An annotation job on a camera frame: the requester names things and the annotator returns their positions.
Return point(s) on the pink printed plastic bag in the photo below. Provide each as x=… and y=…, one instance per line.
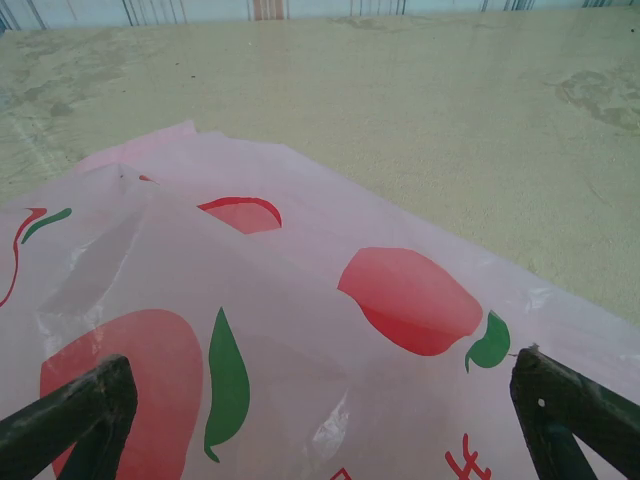
x=300, y=300

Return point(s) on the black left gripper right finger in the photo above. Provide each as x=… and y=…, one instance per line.
x=540, y=400

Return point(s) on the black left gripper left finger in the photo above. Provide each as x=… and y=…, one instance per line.
x=100, y=395

